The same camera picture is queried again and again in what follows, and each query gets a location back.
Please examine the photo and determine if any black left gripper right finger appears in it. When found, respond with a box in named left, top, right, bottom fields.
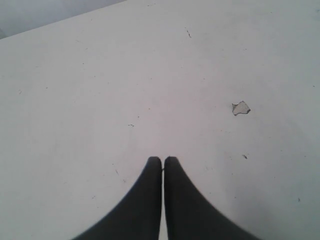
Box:
left=164, top=156, right=253, bottom=240

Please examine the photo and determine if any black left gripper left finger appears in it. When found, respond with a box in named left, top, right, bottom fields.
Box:
left=76, top=156, right=162, bottom=240

